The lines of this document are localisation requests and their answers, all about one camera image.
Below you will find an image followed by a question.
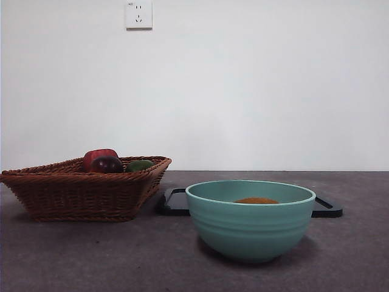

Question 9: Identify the teal ribbed bowl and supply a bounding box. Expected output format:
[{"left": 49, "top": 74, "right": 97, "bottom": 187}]
[{"left": 185, "top": 179, "right": 315, "bottom": 263}]

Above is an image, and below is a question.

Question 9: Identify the orange-brown round fruit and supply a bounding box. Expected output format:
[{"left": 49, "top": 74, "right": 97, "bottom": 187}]
[{"left": 233, "top": 196, "right": 280, "bottom": 204}]

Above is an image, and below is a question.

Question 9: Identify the green avocado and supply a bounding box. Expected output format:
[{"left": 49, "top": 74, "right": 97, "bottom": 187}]
[{"left": 125, "top": 159, "right": 155, "bottom": 173}]

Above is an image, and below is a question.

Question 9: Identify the red bell pepper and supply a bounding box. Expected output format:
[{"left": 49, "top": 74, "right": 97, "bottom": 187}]
[{"left": 83, "top": 148, "right": 120, "bottom": 172}]

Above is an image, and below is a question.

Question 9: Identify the brown wicker basket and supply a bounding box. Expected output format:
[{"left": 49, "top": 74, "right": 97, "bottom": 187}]
[{"left": 0, "top": 155, "right": 173, "bottom": 223}]

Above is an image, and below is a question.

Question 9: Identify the black rectangular tray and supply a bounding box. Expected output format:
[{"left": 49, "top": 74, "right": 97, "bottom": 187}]
[{"left": 156, "top": 187, "right": 344, "bottom": 218}]

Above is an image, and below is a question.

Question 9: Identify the white wall socket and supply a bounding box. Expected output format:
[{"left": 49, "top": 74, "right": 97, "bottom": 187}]
[{"left": 126, "top": 0, "right": 153, "bottom": 30}]

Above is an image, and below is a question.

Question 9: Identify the dark purple round fruit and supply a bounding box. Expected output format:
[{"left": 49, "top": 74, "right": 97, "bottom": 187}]
[{"left": 90, "top": 155, "right": 124, "bottom": 173}]

